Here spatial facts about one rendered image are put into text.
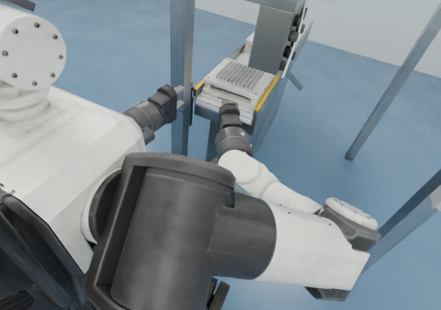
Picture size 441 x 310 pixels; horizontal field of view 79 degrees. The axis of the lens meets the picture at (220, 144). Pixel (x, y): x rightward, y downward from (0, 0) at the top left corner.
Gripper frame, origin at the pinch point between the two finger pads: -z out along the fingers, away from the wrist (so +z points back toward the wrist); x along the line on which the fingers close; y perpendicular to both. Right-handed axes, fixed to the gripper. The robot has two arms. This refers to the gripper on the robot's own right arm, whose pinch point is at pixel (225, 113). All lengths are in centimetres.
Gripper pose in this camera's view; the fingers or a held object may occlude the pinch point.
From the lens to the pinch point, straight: 79.1
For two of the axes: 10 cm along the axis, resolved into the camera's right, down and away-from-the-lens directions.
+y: 9.8, 0.0, 1.8
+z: 1.3, 6.9, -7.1
